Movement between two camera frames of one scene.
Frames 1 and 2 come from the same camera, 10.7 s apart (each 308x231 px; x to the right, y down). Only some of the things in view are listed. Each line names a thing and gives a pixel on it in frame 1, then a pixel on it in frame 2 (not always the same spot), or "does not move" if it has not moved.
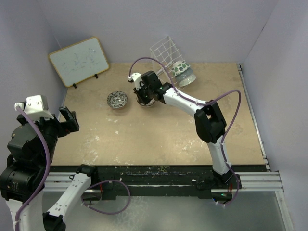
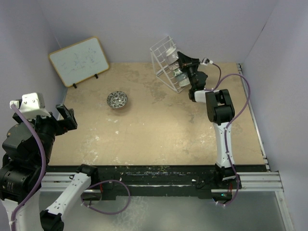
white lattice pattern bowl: [152, 101] to [172, 54]
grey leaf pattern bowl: [117, 99] does not move
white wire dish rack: [166, 52] does not move
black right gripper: [139, 93] to [186, 62]
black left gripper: [65, 127] does not move
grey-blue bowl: [184, 75] does not move
